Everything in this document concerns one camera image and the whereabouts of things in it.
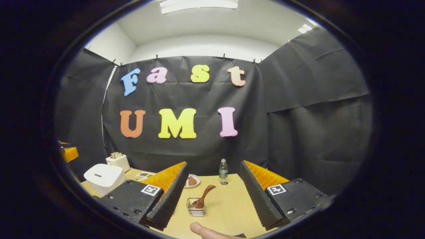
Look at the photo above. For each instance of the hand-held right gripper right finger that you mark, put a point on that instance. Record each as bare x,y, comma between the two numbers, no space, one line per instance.
260,199

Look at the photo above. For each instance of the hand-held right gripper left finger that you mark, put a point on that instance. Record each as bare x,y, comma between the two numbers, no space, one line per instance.
169,196

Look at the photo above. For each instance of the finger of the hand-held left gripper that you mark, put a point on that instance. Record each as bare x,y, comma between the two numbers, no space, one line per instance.
69,153

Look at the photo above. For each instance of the brown wooden spoon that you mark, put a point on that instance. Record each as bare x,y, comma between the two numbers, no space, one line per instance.
205,196

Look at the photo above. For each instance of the white rice cooker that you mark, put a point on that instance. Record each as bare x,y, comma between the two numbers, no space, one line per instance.
104,179

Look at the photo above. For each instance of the white round plate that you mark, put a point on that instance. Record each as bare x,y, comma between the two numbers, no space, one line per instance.
198,181

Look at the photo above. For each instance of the white divided food tray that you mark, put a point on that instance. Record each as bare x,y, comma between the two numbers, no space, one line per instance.
144,175

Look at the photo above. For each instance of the clear plastic water bottle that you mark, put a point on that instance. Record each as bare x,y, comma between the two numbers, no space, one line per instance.
223,171

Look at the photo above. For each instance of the white toaster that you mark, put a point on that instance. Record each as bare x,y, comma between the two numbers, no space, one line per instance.
121,163

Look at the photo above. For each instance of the black backdrop cloth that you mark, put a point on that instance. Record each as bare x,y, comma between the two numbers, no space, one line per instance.
199,99

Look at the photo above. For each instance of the ceiling light panel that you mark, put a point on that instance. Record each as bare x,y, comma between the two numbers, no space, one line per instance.
199,5
304,28

